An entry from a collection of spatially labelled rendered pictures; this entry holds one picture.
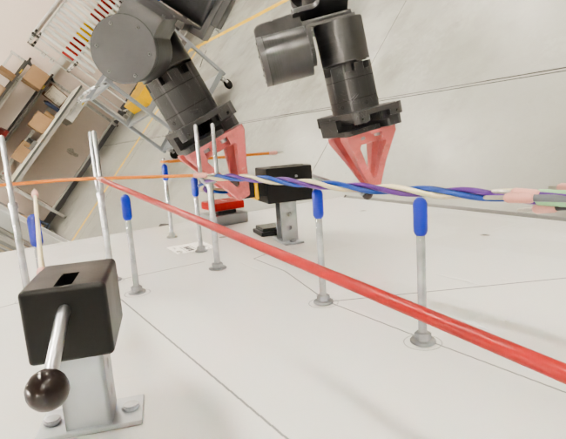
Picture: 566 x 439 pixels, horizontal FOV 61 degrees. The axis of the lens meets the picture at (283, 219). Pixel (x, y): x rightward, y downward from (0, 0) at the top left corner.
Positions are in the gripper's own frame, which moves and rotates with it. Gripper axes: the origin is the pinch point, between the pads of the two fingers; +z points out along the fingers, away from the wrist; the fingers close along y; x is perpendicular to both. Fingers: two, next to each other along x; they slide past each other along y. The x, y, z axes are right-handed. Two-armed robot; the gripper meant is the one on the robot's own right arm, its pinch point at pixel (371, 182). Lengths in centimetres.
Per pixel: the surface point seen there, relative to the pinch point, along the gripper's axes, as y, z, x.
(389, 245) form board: 8.7, 5.4, -4.4
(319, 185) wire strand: 22.5, -6.1, -16.8
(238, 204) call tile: -16.8, 0.5, -13.3
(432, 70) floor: -159, -10, 139
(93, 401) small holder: 30.8, -1.5, -33.5
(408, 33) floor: -198, -33, 158
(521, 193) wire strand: 36.8, -5.7, -13.7
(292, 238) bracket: 0.5, 3.3, -12.3
